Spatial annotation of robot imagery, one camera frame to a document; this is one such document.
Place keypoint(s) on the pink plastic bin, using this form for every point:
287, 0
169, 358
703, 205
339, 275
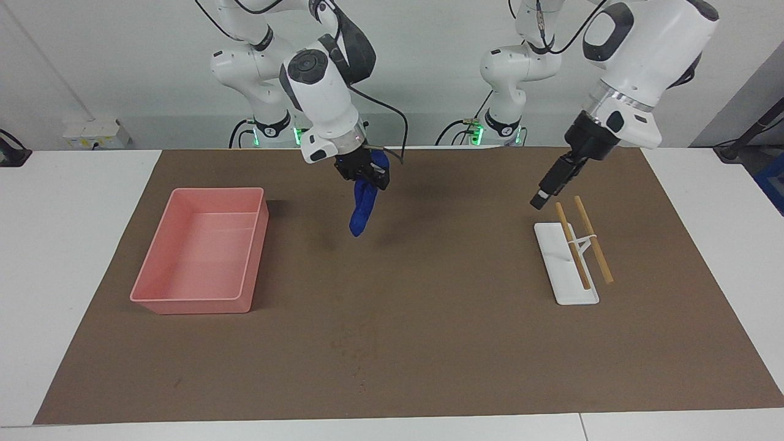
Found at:
202, 257

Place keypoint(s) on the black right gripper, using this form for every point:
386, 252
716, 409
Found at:
355, 166

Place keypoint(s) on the white power socket box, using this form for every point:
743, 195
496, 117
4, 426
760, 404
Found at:
95, 133

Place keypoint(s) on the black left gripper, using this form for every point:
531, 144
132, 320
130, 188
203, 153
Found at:
591, 138

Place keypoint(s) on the wooden rack rod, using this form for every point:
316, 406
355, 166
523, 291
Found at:
603, 269
572, 245

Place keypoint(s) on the black stand leg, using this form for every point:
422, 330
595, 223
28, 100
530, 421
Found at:
750, 131

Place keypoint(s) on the black clamp mount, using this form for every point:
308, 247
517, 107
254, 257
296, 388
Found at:
12, 156

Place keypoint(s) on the brown table mat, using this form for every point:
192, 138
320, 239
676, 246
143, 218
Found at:
398, 306

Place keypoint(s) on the blue towel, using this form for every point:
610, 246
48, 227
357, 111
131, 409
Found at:
362, 208

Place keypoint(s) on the blue crate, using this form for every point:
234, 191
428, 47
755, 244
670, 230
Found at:
773, 187

